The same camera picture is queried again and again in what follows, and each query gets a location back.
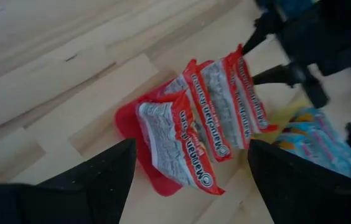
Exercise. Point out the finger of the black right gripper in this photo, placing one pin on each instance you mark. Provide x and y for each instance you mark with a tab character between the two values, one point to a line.
261	32
278	76

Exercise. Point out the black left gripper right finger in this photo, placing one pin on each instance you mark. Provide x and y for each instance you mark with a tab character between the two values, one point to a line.
303	199

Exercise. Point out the yellow translucent plastic bin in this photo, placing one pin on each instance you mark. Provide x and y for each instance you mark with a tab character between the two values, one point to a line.
282	116

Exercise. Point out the blue Maruchan noodle pack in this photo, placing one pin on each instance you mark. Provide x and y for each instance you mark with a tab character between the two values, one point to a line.
328	137
287	144
312	149

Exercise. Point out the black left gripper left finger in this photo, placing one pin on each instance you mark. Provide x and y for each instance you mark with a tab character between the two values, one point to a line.
94	193

